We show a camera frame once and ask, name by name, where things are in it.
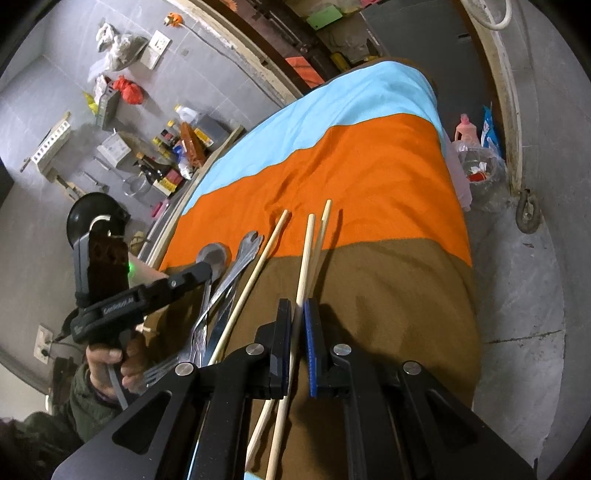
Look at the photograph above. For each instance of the white plastic utensil caddy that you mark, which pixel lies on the white plastic utensil caddy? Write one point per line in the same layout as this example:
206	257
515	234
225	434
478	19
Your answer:
141	273

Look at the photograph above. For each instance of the ornate silver fork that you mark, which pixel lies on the ornate silver fork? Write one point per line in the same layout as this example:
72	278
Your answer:
195	348

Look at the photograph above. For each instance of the large oil jug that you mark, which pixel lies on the large oil jug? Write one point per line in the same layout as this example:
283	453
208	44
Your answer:
207	130

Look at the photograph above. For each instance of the black wok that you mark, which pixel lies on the black wok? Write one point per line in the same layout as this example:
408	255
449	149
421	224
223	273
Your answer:
95	209

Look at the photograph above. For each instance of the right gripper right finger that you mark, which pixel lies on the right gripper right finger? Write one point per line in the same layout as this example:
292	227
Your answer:
400	421

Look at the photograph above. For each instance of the white wall switch socket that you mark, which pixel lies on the white wall switch socket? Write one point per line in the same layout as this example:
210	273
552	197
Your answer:
155	48

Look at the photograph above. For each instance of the dark soy sauce bottle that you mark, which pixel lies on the dark soy sauce bottle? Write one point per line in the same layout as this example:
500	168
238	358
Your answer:
154	171

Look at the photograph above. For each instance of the brown spice packet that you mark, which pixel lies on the brown spice packet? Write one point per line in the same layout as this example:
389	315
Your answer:
193	149

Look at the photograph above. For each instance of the white wall basket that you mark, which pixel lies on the white wall basket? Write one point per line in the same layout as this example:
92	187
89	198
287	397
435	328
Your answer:
51	144

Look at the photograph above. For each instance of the wooden chopstick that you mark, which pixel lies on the wooden chopstick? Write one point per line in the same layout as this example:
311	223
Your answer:
244	296
284	404
257	432
316	254

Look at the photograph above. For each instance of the striped colourful table cloth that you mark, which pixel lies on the striped colourful table cloth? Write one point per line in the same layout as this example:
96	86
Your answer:
366	154

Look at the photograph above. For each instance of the orange wall hook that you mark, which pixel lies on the orange wall hook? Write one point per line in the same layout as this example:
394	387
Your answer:
173	19

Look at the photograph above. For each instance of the pink detergent bottle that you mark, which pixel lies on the pink detergent bottle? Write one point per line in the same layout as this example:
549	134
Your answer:
466	131

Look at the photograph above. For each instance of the person's left hand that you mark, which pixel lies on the person's left hand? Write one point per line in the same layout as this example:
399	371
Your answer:
127	367

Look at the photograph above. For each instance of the white hanging utensil holder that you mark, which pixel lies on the white hanging utensil holder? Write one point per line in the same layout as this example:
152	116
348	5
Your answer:
114	149

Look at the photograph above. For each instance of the red plastic bag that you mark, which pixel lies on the red plastic bag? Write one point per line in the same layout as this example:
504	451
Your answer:
130	92

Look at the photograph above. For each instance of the grey wall shelf rack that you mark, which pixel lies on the grey wall shelf rack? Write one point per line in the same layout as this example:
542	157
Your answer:
107	107

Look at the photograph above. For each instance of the dark grey cabinet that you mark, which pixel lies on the dark grey cabinet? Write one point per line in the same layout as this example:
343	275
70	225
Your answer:
438	37

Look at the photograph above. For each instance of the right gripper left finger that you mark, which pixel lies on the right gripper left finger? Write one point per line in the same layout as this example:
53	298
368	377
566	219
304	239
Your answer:
194	422

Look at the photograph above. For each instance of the clear hanging plastic bag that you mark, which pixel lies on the clear hanging plastic bag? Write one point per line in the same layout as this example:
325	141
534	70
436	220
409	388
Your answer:
119	50

